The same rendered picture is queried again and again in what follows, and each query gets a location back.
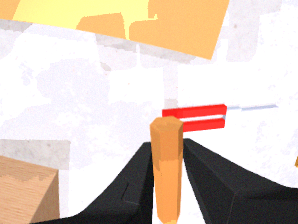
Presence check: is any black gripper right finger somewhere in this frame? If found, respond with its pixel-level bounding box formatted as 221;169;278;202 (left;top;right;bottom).
182;137;298;224

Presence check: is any pale yellow panel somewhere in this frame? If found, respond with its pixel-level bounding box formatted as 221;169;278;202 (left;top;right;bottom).
0;0;229;60

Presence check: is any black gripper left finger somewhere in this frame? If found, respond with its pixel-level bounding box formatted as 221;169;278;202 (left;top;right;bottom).
35;141;154;224

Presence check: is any red-handled awl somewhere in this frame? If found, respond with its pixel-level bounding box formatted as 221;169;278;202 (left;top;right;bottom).
162;104;279;132

